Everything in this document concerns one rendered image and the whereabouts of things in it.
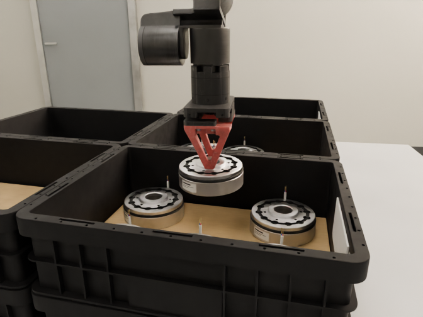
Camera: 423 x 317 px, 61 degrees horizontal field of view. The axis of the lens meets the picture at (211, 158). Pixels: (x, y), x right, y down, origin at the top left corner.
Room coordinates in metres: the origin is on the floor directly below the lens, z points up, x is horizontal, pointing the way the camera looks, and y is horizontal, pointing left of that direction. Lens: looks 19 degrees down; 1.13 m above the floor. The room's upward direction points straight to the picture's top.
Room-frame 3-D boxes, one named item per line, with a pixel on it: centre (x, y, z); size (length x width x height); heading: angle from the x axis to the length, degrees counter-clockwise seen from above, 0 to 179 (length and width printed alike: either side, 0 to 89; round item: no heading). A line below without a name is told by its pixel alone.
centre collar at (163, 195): (0.56, 0.10, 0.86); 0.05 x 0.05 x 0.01
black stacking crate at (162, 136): (0.76, -0.06, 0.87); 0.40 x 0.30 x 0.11; 77
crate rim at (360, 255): (0.47, 0.01, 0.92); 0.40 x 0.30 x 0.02; 77
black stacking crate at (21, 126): (0.86, 0.33, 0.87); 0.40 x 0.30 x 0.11; 77
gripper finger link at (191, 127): (0.52, 0.00, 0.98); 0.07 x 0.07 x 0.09; 83
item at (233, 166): (0.54, 0.00, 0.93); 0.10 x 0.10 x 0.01
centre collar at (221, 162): (0.54, 0.00, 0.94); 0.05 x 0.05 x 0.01
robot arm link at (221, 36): (0.53, 0.01, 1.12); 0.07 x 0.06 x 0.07; 82
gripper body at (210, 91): (0.53, 0.00, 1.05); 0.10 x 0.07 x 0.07; 173
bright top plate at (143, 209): (0.56, 0.10, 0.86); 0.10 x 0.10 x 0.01
